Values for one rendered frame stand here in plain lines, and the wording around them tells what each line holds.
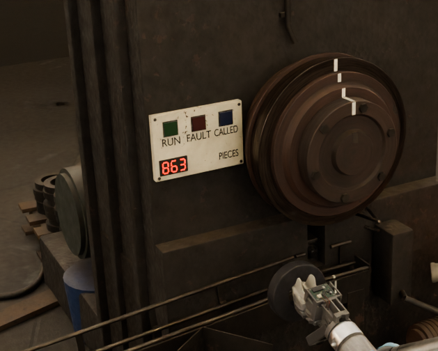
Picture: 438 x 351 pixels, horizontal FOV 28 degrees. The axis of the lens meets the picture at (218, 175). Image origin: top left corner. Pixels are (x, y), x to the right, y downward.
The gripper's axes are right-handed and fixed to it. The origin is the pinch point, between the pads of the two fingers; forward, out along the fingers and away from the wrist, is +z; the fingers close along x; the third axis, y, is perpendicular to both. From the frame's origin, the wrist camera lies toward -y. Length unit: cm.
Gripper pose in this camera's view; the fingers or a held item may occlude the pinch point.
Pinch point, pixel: (296, 284)
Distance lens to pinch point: 221.7
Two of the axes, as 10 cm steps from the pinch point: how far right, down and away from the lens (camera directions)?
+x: -9.0, 2.1, -3.9
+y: 0.6, -8.1, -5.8
